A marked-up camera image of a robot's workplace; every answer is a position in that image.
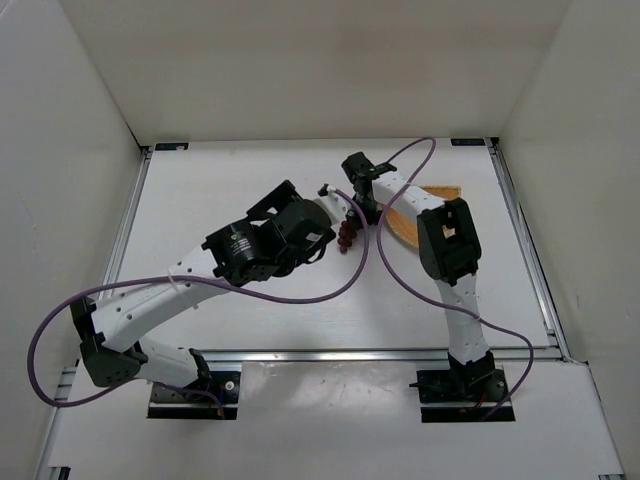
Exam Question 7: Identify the dark red fake grapes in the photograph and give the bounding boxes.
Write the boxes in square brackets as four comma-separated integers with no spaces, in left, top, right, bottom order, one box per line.
[337,220,362,254]

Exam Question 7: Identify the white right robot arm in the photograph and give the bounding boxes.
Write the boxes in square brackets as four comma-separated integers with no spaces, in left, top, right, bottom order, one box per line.
[341,152,495,392]

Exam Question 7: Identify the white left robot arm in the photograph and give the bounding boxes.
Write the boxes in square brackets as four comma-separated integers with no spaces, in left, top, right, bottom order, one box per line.
[70,180,347,389]

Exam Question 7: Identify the woven triangular fruit bowl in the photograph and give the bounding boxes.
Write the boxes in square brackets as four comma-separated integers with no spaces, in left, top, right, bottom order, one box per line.
[380,183,463,251]

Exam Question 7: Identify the white front cover panel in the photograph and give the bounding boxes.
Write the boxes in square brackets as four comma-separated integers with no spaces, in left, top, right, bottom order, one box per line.
[50,362,623,479]

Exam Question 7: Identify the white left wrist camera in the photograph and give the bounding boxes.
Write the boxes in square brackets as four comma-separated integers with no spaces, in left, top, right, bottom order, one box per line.
[313,183,352,227]

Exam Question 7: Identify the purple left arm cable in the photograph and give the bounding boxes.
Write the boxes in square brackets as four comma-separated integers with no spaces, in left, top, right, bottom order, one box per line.
[28,185,374,419]

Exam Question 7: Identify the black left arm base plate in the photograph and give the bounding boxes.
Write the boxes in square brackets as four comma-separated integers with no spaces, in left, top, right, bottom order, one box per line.
[147,370,241,421]

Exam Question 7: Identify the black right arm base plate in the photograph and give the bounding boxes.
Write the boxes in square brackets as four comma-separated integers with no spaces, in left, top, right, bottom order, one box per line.
[409,369,516,424]

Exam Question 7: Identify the aluminium table frame rail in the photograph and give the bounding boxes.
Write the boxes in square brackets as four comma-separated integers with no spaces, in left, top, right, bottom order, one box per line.
[485,137,574,363]

